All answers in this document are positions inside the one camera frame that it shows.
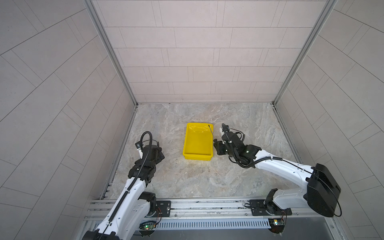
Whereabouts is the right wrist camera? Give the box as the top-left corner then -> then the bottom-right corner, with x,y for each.
221,124 -> 245,144

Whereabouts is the aluminium corner post right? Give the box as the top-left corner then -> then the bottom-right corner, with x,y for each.
273,0 -> 337,107

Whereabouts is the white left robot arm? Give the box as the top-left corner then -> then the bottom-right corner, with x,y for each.
83,145 -> 165,240

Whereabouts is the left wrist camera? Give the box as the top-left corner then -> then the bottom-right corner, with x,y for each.
135,140 -> 153,151

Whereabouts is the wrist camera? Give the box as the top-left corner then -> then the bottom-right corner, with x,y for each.
221,124 -> 245,144
135,140 -> 153,151

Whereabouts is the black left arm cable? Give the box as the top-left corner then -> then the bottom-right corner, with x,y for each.
98,131 -> 153,238

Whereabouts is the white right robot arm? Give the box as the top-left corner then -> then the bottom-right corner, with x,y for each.
214,137 -> 341,218

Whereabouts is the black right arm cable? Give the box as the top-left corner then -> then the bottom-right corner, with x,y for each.
227,127 -> 343,217

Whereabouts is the aluminium corner post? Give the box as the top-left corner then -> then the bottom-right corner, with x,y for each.
84,0 -> 138,108
273,0 -> 337,107

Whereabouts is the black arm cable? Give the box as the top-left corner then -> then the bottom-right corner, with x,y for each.
98,131 -> 153,238
227,127 -> 343,217

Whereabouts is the yellow plastic bin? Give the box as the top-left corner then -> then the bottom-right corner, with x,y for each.
183,123 -> 214,161

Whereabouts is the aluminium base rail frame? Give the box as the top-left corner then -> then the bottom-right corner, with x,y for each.
78,198 -> 323,240

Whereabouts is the aluminium corner post left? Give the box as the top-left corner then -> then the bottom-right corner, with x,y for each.
84,0 -> 138,108

